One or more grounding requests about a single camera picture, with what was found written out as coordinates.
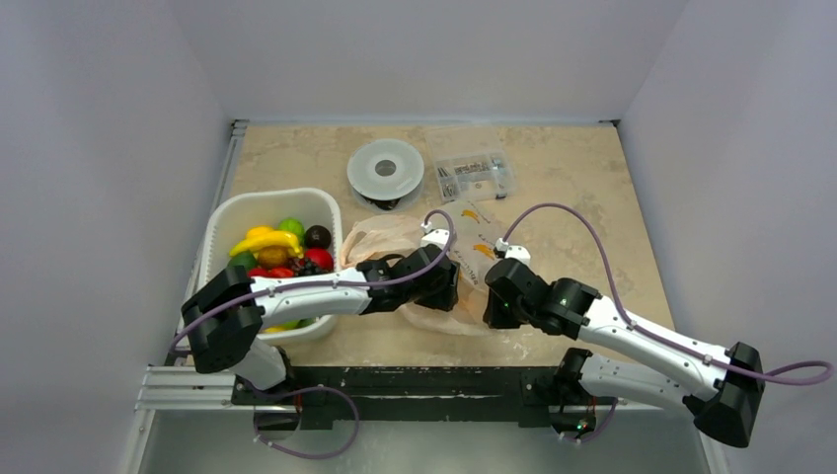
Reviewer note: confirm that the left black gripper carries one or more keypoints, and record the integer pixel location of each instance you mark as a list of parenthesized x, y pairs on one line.
[(444, 294)]

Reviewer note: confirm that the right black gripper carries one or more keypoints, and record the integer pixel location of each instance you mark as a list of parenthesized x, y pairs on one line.
[(495, 303)]

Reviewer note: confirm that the orange printed plastic bag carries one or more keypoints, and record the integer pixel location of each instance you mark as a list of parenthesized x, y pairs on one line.
[(399, 233)]

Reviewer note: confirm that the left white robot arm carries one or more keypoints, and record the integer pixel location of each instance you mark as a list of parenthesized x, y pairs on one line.
[(223, 319)]

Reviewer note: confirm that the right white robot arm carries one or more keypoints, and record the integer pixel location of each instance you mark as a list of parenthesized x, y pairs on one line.
[(722, 390)]

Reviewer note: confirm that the red apple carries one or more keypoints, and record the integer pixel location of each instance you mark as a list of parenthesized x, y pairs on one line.
[(321, 258)]

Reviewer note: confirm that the grey filament spool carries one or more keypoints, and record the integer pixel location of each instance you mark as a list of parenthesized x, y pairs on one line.
[(386, 175)]

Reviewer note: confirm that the clear screw organizer box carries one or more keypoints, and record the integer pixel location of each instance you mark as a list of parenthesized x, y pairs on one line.
[(470, 163)]

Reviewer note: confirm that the dark brown plum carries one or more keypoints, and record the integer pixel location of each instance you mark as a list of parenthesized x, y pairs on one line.
[(318, 236)]

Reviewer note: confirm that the dark grape bunch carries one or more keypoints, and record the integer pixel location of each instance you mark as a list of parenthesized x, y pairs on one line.
[(305, 267)]

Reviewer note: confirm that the small green lime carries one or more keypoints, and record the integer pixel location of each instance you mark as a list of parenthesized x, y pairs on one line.
[(293, 226)]

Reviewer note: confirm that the red strawberry fruit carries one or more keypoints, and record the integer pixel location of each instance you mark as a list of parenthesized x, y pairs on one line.
[(277, 272)]

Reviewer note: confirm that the yellow banana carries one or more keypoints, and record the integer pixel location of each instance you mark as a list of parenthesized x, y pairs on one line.
[(280, 238)]

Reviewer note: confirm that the white plastic basket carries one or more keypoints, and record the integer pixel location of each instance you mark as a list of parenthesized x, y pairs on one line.
[(230, 221)]

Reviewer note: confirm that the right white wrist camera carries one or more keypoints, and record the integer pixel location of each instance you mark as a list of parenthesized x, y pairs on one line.
[(505, 250)]

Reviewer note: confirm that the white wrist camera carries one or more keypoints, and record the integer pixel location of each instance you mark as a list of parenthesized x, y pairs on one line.
[(505, 250), (438, 237)]

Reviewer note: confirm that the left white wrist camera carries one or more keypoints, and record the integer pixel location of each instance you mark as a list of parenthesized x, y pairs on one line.
[(438, 237)]

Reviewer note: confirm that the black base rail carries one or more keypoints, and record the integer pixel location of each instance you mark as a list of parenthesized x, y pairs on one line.
[(530, 396)]

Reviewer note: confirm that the aluminium frame rail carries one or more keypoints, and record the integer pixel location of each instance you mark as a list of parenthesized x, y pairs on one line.
[(175, 385)]

